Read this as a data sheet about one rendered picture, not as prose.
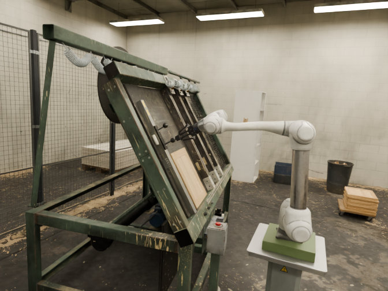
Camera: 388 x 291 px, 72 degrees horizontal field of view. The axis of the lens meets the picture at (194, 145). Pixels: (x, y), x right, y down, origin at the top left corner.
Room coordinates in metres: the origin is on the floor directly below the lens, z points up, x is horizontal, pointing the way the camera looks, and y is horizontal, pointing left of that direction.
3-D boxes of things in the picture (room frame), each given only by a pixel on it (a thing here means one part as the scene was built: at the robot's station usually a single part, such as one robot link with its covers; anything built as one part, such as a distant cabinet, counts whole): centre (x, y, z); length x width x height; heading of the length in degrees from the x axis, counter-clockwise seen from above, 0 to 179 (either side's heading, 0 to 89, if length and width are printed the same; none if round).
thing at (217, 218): (2.13, -0.24, 0.69); 0.50 x 0.14 x 0.24; 165
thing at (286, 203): (1.83, -0.73, 0.98); 0.18 x 0.16 x 0.22; 171
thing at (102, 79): (2.92, 0.80, 1.85); 0.80 x 0.06 x 0.80; 165
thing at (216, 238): (1.68, -0.19, 0.84); 0.12 x 0.12 x 0.18; 75
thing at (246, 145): (6.29, -1.24, 1.03); 0.61 x 0.58 x 2.05; 157
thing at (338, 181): (5.68, -3.16, 0.33); 0.52 x 0.51 x 0.65; 157
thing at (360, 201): (4.42, -2.82, 0.20); 0.61 x 0.53 x 0.40; 157
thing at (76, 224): (2.91, 0.37, 0.41); 2.20 x 1.38 x 0.83; 165
